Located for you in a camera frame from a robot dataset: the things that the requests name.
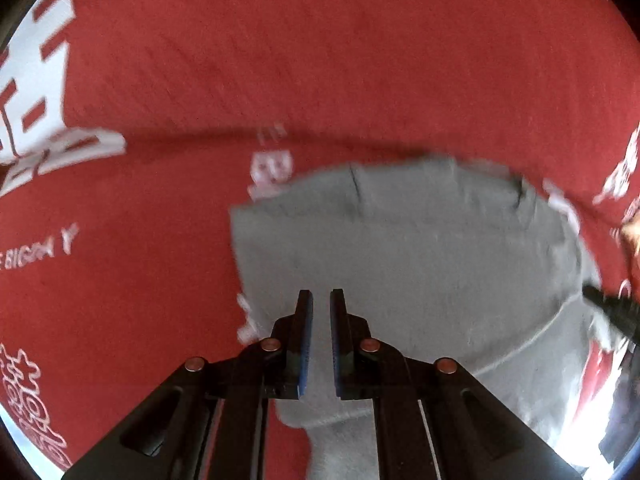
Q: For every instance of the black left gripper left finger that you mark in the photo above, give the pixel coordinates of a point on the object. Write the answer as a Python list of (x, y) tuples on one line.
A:
[(280, 362)]

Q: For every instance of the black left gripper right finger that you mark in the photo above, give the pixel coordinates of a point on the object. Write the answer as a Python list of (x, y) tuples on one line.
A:
[(363, 365)]

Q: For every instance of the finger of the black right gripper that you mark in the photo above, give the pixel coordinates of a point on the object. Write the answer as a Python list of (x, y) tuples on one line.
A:
[(622, 312)]

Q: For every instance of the grey small garment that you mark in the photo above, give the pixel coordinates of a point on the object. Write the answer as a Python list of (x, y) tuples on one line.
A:
[(441, 260)]

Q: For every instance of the red blanket with white print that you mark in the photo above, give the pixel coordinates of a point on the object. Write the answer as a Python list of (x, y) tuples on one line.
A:
[(131, 129)]

